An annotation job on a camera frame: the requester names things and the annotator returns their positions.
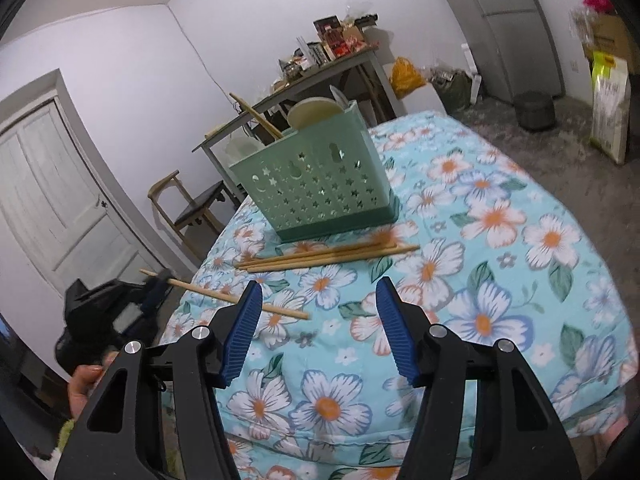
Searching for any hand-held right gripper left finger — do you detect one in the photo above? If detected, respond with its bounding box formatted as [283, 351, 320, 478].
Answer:
[54, 280, 264, 480]

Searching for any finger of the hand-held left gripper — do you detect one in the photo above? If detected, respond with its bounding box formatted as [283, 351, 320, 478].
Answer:
[140, 267, 173, 313]

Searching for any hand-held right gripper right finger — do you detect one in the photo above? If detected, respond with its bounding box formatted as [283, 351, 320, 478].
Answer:
[375, 276, 583, 480]

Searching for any single bamboo chopstick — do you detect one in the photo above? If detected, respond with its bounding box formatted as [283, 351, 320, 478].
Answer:
[229, 92, 286, 141]
[139, 269, 310, 321]

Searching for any bundle of bamboo chopsticks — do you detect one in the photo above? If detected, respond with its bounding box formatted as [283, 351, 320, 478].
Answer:
[234, 242, 421, 274]

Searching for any green plastic utensil holder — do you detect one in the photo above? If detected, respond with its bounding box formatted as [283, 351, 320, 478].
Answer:
[228, 100, 401, 243]

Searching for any beige plastic soup ladle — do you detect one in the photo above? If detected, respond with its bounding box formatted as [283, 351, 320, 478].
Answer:
[286, 97, 346, 131]

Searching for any person's left hand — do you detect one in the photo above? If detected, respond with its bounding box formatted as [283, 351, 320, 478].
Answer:
[67, 364, 108, 420]

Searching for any wooden chair with dark seat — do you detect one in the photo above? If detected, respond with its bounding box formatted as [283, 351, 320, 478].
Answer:
[148, 170, 241, 256]

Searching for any blue floral blanket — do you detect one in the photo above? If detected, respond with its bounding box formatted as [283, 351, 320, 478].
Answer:
[160, 110, 633, 480]

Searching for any white panelled door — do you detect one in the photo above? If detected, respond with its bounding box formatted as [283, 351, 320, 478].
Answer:
[0, 70, 166, 361]

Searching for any dark green sack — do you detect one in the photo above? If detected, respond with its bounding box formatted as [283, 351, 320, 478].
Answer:
[430, 67, 473, 113]

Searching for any orange plastic bag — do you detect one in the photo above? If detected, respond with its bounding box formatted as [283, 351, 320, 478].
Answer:
[390, 56, 427, 100]

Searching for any grey metal-legged table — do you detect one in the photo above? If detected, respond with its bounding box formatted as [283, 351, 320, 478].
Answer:
[192, 45, 408, 196]

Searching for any yellow white rice sack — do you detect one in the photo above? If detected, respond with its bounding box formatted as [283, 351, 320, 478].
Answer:
[589, 52, 632, 165]

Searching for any grey refrigerator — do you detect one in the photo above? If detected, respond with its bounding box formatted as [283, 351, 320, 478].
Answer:
[452, 0, 566, 103]

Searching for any cardboard box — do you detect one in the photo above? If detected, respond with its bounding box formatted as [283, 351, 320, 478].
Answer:
[582, 12, 638, 66]

